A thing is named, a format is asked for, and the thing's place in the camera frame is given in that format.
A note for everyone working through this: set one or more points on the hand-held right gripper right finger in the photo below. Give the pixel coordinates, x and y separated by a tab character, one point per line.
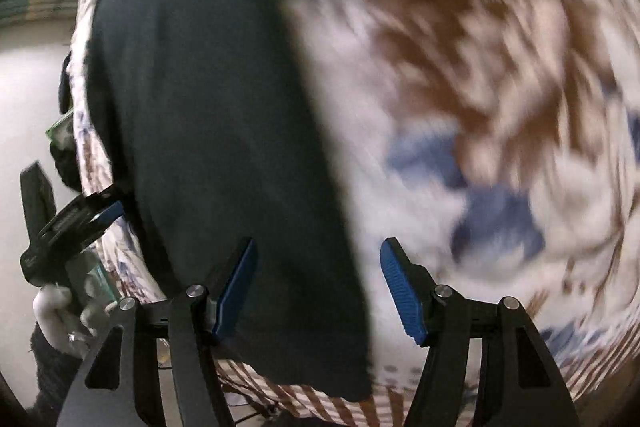
400	292

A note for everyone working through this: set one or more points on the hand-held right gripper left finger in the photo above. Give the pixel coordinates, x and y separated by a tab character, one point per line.
235	292

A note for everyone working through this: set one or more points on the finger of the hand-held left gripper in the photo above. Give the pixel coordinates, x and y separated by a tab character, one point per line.
111	213

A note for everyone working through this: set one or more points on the dark striped long-sleeve shirt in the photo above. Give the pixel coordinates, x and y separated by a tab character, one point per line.
210	107

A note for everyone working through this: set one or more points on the dark clothes pile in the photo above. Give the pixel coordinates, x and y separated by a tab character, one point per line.
66	167

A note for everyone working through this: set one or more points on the person's left hand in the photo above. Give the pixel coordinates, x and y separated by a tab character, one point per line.
52	312

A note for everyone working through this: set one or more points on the clear box with green lid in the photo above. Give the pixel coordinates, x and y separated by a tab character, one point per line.
60	131

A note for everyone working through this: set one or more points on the navy cloth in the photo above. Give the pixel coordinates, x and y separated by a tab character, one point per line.
64	82

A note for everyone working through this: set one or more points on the floral bedsheet with checked border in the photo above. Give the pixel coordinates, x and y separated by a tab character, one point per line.
450	57

